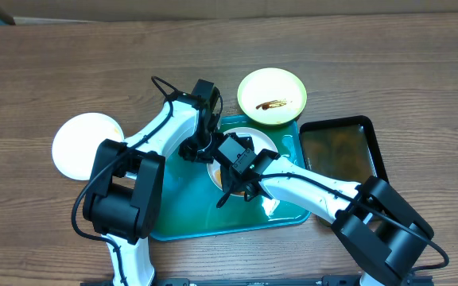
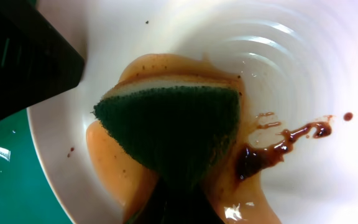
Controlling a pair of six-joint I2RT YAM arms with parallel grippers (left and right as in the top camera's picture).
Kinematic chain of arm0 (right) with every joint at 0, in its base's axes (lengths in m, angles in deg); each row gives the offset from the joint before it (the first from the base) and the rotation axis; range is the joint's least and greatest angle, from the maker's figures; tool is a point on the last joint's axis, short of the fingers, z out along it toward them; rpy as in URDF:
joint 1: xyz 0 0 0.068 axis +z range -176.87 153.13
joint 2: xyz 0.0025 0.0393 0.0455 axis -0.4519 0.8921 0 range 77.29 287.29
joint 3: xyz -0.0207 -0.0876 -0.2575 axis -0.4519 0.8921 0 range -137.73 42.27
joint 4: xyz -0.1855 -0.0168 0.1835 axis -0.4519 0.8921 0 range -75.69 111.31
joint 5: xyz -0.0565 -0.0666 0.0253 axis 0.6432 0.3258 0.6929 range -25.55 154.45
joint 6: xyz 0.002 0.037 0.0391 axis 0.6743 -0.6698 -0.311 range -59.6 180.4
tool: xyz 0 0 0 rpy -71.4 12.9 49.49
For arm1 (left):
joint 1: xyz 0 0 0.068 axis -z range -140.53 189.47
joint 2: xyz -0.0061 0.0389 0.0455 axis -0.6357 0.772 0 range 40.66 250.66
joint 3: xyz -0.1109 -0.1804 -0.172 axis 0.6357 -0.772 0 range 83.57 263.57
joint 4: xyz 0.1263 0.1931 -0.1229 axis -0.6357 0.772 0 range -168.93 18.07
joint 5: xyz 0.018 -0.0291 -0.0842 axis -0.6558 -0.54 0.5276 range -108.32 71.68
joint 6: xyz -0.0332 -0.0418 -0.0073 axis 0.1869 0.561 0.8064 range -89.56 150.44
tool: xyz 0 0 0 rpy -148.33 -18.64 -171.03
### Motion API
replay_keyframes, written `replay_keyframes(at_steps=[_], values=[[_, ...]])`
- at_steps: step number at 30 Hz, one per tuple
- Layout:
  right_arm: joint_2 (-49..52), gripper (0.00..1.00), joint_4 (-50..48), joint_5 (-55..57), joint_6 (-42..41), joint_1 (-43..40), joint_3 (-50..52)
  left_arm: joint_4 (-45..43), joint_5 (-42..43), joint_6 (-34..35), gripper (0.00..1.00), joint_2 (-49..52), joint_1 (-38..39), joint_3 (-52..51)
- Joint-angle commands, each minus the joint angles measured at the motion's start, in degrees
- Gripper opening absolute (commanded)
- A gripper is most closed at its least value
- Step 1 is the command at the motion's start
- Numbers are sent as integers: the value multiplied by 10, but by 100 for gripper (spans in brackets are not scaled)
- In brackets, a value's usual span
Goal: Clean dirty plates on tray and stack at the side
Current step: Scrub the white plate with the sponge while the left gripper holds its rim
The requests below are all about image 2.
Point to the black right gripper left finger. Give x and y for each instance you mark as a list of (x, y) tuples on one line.
[(36, 62)]

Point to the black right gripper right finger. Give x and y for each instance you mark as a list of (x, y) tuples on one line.
[(166, 206)]

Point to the teal serving tray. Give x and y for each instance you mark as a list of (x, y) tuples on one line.
[(25, 195)]

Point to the white plate with sauce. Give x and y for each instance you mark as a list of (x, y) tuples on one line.
[(298, 59)]

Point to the green yellow sponge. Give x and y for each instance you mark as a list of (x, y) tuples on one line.
[(180, 130)]

